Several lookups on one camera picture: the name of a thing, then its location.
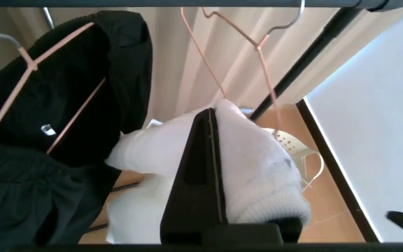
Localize white laundry basket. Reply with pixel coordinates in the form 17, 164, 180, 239
264, 127, 325, 192

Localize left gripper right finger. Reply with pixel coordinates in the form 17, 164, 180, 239
278, 216, 304, 244

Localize white garment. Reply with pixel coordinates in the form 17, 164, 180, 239
105, 99, 311, 245

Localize black shorts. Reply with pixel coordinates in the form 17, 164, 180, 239
0, 10, 153, 252

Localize beige curtain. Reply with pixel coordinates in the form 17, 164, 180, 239
0, 6, 403, 123

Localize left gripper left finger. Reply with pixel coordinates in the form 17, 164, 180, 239
160, 107, 229, 245

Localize pink clothes hanger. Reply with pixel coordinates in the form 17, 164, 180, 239
0, 21, 107, 155
180, 0, 306, 123

